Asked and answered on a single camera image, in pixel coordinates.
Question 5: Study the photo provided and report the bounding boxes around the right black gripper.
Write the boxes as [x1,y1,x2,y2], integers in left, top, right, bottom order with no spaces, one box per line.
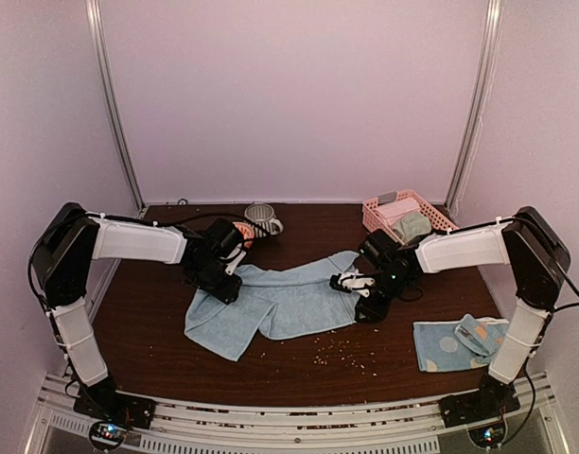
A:
[358,271,412,323]

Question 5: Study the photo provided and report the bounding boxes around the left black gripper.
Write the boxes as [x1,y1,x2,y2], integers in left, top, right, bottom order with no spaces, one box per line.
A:
[190,258,242,305]

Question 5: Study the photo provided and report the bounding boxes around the pink plastic basket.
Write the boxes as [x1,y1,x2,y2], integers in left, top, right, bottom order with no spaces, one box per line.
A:
[362,190,457,245]

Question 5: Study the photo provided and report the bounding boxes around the light blue towel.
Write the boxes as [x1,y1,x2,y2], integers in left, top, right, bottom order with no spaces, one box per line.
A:
[184,251,359,361]

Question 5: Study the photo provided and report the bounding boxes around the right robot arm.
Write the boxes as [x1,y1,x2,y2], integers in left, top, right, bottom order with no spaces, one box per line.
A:
[336,206,572,422]

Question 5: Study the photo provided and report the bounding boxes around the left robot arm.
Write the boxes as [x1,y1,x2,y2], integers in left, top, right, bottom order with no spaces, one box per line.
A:
[28,202,246,420]

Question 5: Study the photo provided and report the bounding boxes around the red patterned bowl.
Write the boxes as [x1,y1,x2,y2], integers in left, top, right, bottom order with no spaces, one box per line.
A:
[234,221,255,249]

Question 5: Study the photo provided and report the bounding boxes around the grey green rolled towel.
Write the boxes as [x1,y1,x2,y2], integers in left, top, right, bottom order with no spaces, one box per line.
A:
[391,212,431,243]

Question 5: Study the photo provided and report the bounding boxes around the striped ceramic mug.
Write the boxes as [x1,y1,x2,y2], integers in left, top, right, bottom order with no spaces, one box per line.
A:
[244,203,284,238]

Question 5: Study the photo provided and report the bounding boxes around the pink folded towel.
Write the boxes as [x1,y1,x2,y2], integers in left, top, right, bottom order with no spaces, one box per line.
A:
[375,197,420,222]

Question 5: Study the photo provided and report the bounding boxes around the blue patterned towel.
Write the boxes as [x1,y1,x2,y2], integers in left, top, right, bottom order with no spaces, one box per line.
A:
[412,314,509,373]

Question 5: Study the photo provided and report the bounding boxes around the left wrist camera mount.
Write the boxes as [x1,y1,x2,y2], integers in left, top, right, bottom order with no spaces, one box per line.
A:
[222,246,247,275]

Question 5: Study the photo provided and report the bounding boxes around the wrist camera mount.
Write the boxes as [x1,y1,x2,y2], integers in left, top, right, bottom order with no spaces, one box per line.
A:
[329,270,375,298]
[222,246,247,275]

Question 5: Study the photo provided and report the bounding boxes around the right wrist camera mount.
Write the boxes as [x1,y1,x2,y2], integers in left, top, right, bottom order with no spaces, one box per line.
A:
[329,270,375,298]

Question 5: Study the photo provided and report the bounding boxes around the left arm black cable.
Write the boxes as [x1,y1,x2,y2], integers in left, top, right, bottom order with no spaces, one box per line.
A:
[142,212,276,237]

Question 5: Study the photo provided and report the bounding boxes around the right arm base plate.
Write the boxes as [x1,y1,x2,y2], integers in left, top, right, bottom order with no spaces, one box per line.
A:
[438,390,520,428]

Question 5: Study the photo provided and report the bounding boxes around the front aluminium rail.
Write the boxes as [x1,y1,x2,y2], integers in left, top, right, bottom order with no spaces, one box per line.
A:
[36,371,555,453]

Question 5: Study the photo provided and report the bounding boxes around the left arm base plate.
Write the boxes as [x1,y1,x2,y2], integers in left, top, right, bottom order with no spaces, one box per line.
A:
[73,384,156,429]

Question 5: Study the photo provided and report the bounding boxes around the right aluminium frame post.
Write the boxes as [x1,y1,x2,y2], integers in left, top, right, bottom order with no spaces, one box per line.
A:
[445,0,504,211]

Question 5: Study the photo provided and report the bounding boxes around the aluminium frame post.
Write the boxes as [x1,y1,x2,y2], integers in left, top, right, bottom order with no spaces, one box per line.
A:
[85,0,146,212]
[445,0,504,211]

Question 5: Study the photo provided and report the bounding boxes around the left aluminium frame post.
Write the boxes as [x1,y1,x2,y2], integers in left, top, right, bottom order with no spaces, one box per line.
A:
[85,0,146,212]

